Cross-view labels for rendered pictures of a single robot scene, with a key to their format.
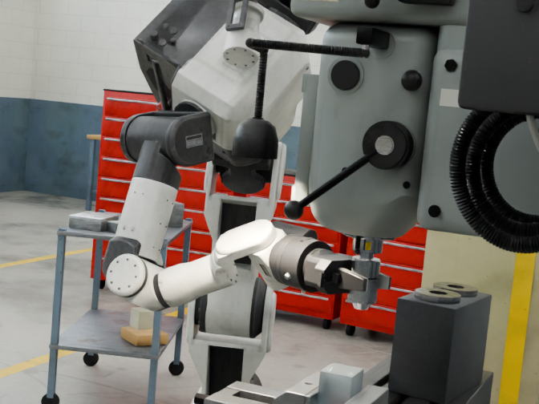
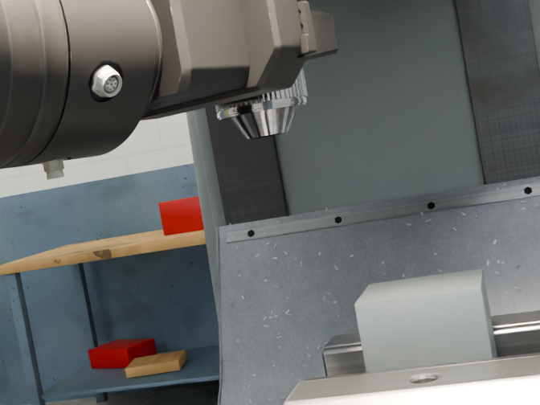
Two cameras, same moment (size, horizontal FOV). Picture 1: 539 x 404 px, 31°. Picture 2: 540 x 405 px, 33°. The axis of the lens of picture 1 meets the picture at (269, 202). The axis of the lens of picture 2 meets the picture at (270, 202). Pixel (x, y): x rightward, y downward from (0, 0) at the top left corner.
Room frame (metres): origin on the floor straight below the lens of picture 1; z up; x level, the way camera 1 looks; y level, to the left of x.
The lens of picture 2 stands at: (1.61, 0.30, 1.18)
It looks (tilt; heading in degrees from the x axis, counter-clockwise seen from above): 3 degrees down; 262
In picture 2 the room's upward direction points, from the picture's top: 10 degrees counter-clockwise
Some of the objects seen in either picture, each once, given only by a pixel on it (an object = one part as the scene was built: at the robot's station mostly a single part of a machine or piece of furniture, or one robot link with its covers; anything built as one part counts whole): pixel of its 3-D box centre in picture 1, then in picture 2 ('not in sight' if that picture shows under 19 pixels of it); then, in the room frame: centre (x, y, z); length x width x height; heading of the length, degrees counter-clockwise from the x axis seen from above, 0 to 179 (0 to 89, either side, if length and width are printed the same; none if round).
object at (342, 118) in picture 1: (382, 131); not in sight; (1.54, -0.16, 1.47); 0.21 x 0.19 x 0.32; 157
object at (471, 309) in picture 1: (441, 337); not in sight; (1.94, -0.37, 1.06); 0.22 x 0.12 x 0.20; 150
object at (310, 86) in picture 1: (312, 140); not in sight; (1.59, -0.06, 1.45); 0.04 x 0.04 x 0.21; 67
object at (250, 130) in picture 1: (256, 137); not in sight; (1.55, 0.03, 1.44); 0.07 x 0.07 x 0.06
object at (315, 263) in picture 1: (323, 270); (116, 55); (1.61, -0.10, 1.23); 0.13 x 0.12 x 0.10; 132
